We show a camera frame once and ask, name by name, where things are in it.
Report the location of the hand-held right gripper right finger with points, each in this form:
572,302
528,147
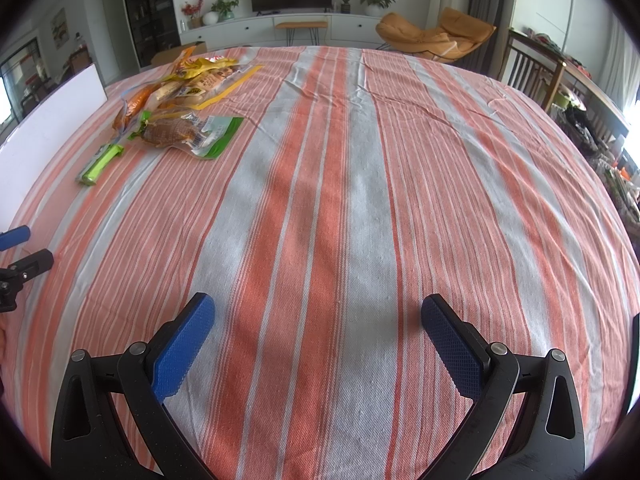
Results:
452,350

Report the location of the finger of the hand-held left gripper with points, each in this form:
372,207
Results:
32,262
15,238

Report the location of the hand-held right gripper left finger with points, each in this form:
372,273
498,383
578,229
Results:
182,350

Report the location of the white board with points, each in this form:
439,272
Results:
40,130

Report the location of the lime green stick packet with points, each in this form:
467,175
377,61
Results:
100,165

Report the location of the orange snack packet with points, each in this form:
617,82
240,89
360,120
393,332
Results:
132,105

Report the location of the green-trimmed clear snack packet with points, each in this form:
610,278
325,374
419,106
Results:
175,132

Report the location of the orange striped bed sheet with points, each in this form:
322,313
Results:
350,260

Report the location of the glass balcony door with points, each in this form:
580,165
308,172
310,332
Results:
20,80

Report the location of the dark wooden dining furniture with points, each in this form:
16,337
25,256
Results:
80,60

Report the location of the white door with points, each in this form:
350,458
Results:
114,30

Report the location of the brown cardboard box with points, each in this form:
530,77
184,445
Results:
172,55

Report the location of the clutter of household things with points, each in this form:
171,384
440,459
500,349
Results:
610,160

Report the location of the dark glass display cabinet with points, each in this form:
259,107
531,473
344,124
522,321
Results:
150,10

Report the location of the green round container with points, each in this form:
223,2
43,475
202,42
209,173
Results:
570,101

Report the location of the red flowers in vase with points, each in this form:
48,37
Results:
192,10

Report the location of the white round vase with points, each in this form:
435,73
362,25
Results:
210,18

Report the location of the dark wooden slatted table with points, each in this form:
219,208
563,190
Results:
525,65

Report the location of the white television cabinet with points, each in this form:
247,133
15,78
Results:
240,32

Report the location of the green plant in glass vase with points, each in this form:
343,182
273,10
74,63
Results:
225,6

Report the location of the orange lounge chair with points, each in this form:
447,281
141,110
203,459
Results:
440,35

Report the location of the white sheer curtain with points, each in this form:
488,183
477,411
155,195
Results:
615,60

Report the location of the wooden bench with metal legs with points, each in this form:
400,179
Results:
300,25

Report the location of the small plant in dark pot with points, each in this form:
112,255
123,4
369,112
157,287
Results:
345,2

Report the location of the framed wall picture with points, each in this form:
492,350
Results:
59,27

